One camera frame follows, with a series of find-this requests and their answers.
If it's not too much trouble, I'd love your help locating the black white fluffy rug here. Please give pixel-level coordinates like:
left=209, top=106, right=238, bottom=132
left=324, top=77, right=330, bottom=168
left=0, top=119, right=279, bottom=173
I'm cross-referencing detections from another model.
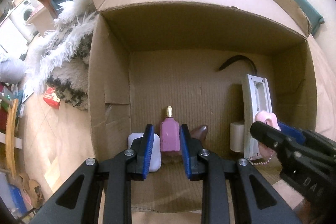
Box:
left=35, top=0, right=98, bottom=111

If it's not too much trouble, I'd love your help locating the black strap in box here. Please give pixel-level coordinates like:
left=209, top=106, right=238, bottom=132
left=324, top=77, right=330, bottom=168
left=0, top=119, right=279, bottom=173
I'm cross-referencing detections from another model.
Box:
left=218, top=54, right=259, bottom=76

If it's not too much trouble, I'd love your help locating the grey plastic bag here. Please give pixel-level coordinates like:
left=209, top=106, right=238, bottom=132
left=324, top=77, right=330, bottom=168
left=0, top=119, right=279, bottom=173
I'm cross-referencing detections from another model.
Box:
left=0, top=59, right=27, bottom=84

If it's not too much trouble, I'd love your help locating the green cushion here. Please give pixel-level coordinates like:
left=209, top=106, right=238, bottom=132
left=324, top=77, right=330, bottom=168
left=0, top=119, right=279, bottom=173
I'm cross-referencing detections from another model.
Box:
left=294, top=0, right=325, bottom=36

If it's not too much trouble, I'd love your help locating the pink heart keychain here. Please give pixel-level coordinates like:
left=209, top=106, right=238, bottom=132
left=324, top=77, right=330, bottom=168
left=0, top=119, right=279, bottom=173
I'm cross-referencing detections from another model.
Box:
left=250, top=110, right=280, bottom=166

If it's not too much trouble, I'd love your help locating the white rounded jar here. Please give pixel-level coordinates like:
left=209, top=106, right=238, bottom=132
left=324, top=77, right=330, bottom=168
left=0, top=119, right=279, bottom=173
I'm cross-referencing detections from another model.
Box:
left=127, top=132, right=161, bottom=172

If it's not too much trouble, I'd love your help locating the brown shiny object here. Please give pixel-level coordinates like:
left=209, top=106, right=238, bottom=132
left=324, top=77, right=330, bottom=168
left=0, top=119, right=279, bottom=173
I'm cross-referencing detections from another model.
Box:
left=190, top=124, right=209, bottom=142

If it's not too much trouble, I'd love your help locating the wooden chair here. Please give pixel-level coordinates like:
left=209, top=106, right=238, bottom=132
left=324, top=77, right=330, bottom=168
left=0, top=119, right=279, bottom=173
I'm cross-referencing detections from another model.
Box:
left=1, top=98, right=22, bottom=178

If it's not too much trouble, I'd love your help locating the cardboard box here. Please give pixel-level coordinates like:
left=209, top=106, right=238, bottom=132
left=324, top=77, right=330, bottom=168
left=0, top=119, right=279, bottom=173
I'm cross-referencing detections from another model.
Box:
left=88, top=0, right=318, bottom=214

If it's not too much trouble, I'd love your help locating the red packet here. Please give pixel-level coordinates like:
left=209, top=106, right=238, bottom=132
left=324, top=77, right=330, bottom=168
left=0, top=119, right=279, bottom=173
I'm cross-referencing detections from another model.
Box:
left=43, top=88, right=60, bottom=109

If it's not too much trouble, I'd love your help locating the pink bottle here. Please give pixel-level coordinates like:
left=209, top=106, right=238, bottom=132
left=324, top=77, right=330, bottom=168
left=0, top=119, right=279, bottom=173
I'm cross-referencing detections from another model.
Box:
left=160, top=106, right=180, bottom=152

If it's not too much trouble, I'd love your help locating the white cylinder roll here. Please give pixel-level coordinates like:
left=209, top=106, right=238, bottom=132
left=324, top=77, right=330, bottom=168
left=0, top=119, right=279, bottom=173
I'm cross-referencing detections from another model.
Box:
left=230, top=121, right=244, bottom=153

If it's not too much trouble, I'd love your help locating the washing machine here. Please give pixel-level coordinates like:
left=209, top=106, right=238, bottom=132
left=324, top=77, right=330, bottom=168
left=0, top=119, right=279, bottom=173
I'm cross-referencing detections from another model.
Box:
left=1, top=0, right=39, bottom=44

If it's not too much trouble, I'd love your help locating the white remote control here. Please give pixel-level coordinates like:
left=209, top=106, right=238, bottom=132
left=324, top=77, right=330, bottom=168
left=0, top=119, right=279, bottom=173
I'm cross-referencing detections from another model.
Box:
left=241, top=75, right=272, bottom=160

